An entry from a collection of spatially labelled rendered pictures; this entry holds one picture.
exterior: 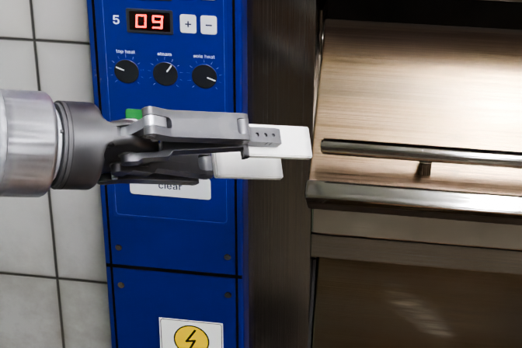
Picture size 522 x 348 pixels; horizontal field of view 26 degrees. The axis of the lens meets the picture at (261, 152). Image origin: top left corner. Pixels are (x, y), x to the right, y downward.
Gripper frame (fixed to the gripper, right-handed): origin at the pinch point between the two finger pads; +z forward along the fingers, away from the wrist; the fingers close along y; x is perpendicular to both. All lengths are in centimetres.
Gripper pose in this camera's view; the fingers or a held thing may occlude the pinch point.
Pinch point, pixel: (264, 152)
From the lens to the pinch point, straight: 104.1
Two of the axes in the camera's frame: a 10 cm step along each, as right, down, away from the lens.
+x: 1.2, 9.4, -3.1
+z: 8.9, 0.3, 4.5
